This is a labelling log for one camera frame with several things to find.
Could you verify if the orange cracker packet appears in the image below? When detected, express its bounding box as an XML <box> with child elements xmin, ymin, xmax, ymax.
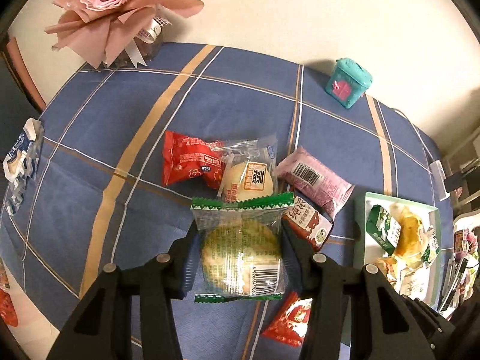
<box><xmin>373</xmin><ymin>255</ymin><xmax>414</xmax><ymax>292</ymax></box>

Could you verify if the large red snack packet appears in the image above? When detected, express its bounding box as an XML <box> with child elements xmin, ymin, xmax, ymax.
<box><xmin>261</xmin><ymin>292</ymin><xmax>312</xmax><ymax>347</ymax></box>

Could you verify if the yellow cake packet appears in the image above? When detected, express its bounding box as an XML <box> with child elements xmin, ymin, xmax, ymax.
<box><xmin>390</xmin><ymin>203</ymin><xmax>427</xmax><ymax>262</ymax></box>

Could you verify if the green-white corn snack packet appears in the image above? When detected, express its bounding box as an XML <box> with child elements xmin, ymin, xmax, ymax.
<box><xmin>421</xmin><ymin>226</ymin><xmax>440</xmax><ymax>267</ymax></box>

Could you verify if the green-edged clear pastry packet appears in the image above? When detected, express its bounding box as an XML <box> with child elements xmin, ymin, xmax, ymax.
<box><xmin>190</xmin><ymin>192</ymin><xmax>295</xmax><ymax>303</ymax></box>

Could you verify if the white teal-rimmed tray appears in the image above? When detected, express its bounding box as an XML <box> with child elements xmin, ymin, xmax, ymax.
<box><xmin>353</xmin><ymin>193</ymin><xmax>441</xmax><ymax>309</ymax></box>

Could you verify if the brown-red snack packet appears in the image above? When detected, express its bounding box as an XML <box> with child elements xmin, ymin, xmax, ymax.
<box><xmin>283</xmin><ymin>197</ymin><xmax>333</xmax><ymax>252</ymax></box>

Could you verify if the blue plaid tablecloth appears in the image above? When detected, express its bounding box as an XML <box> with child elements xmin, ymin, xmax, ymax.
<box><xmin>1</xmin><ymin>44</ymin><xmax>452</xmax><ymax>359</ymax></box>

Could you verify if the pink snack packet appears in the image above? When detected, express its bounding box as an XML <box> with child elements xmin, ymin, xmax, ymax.
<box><xmin>274</xmin><ymin>146</ymin><xmax>355</xmax><ymax>220</ymax></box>

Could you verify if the small red snack packet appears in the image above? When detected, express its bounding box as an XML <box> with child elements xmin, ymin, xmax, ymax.
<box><xmin>162</xmin><ymin>131</ymin><xmax>224</xmax><ymax>190</ymax></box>

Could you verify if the white power strip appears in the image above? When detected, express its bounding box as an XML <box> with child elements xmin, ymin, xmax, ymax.
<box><xmin>429</xmin><ymin>159</ymin><xmax>450</xmax><ymax>202</ymax></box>

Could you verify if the black power adapter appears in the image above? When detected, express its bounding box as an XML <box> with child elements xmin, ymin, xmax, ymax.
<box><xmin>443</xmin><ymin>172</ymin><xmax>465</xmax><ymax>193</ymax></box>

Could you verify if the crumpled blue-white wrapper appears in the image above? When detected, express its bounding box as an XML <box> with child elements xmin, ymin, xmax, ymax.
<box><xmin>2</xmin><ymin>118</ymin><xmax>44</xmax><ymax>216</ymax></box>

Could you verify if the clear wrapped round pastry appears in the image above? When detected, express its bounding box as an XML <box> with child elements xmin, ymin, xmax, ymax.
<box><xmin>215</xmin><ymin>135</ymin><xmax>278</xmax><ymax>203</ymax></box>

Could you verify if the teal toy house box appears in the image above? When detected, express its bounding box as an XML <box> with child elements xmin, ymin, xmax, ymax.
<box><xmin>325</xmin><ymin>58</ymin><xmax>373</xmax><ymax>109</ymax></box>

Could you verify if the pink flower bouquet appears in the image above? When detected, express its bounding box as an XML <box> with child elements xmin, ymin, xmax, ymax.
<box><xmin>45</xmin><ymin>0</ymin><xmax>204</xmax><ymax>68</ymax></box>

